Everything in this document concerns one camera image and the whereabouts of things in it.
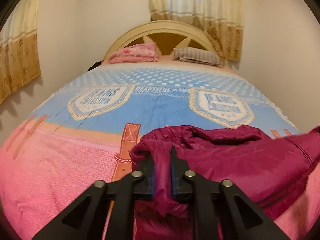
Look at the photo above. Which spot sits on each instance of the magenta quilted down jacket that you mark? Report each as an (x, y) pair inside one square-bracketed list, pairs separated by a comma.
[(280, 175)]

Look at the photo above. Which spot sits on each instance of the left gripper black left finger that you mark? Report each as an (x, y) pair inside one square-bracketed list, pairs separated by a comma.
[(104, 210)]

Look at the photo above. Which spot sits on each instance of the blue and pink bedspread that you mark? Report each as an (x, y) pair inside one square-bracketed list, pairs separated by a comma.
[(86, 130)]

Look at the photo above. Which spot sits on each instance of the striped grey pillow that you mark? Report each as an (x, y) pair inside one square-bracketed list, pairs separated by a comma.
[(197, 55)]

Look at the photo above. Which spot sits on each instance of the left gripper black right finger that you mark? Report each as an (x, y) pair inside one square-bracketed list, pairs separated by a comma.
[(219, 210)]

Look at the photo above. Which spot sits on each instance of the beige patterned window curtain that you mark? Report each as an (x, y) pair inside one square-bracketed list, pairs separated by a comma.
[(221, 20)]

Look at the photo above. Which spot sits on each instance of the beige side wall curtain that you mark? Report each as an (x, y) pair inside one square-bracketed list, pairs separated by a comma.
[(19, 52)]

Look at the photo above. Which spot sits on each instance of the cream arched wooden headboard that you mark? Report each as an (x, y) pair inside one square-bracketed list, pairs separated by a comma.
[(166, 35)]

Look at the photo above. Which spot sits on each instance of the folded pink blanket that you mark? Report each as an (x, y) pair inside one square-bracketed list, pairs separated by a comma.
[(143, 52)]

